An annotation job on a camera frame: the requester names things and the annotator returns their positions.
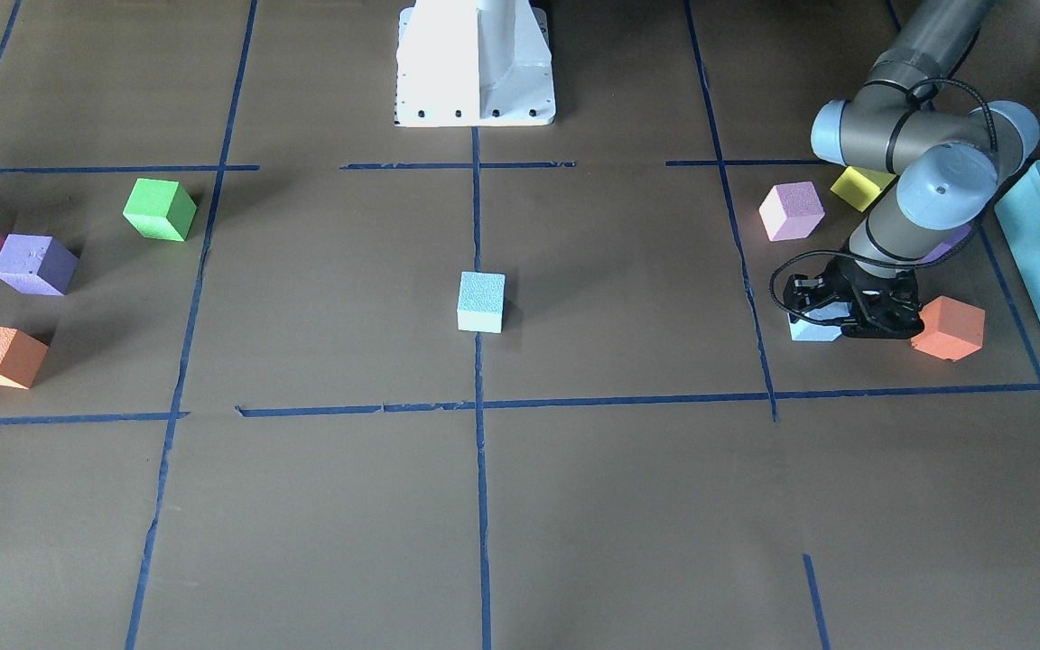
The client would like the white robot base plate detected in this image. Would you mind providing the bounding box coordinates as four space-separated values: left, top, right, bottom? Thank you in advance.
394 1 557 128

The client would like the green foam block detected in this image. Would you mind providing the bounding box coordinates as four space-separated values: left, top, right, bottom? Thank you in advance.
121 178 198 242

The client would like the light blue foam block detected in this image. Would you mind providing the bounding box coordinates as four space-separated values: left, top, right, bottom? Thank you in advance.
788 302 855 343
457 271 506 334

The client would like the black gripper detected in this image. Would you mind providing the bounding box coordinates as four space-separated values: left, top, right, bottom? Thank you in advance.
783 256 924 339

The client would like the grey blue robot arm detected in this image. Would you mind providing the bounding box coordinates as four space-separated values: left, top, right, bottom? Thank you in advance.
769 1 1040 339

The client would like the yellow foam block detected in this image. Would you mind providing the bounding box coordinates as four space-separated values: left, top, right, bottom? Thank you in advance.
830 166 898 211

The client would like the pink foam block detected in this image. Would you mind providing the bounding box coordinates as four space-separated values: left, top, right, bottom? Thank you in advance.
758 181 826 242

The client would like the purple foam block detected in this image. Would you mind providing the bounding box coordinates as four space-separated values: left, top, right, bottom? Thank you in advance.
0 233 79 296
919 222 974 264

